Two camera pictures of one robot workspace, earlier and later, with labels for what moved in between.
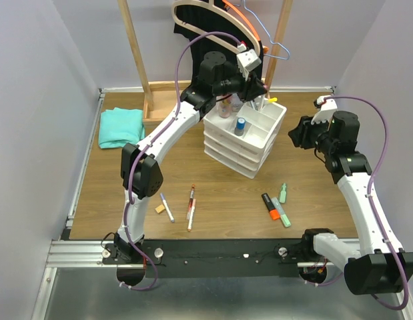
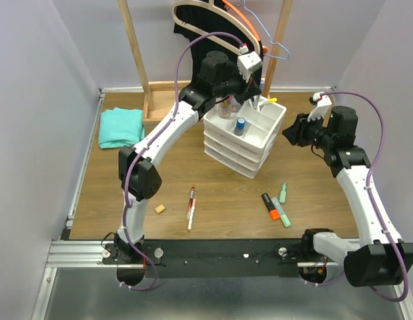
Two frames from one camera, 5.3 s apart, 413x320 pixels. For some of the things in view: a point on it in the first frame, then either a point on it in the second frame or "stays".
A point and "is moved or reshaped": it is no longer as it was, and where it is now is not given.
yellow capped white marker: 271,99 stays
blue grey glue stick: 240,127 stays
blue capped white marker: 167,207 is moved or reshaped
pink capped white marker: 265,89 to 256,97
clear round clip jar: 237,103 stays
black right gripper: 299,135 stays
